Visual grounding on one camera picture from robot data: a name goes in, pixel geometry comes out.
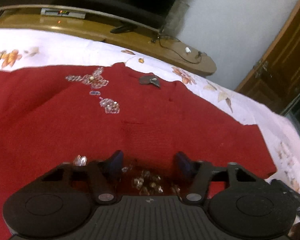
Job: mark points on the wooden tv stand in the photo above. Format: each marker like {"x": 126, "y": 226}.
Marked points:
{"x": 107, "y": 28}

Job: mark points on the silver set-top box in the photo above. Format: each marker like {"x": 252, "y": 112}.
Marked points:
{"x": 62, "y": 13}

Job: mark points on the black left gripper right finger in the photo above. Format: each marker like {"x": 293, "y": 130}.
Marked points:
{"x": 198, "y": 175}

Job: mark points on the white floral bed sheet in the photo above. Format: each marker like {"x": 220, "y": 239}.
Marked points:
{"x": 22, "y": 48}

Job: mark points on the brown wooden door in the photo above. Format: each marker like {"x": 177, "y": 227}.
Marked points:
{"x": 275, "y": 79}

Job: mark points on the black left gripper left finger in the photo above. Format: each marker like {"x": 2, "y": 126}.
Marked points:
{"x": 98, "y": 180}

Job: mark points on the red knitted beaded sweater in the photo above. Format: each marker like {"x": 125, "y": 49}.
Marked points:
{"x": 46, "y": 120}

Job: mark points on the small white object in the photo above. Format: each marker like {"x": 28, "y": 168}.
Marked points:
{"x": 187, "y": 50}

